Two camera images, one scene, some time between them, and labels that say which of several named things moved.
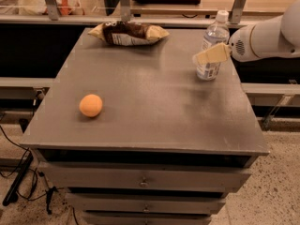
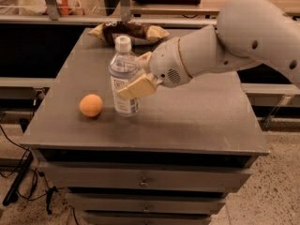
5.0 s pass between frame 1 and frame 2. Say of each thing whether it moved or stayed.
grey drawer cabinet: stayed
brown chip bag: stayed
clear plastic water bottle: moved
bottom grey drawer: stayed
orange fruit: stayed
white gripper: moved
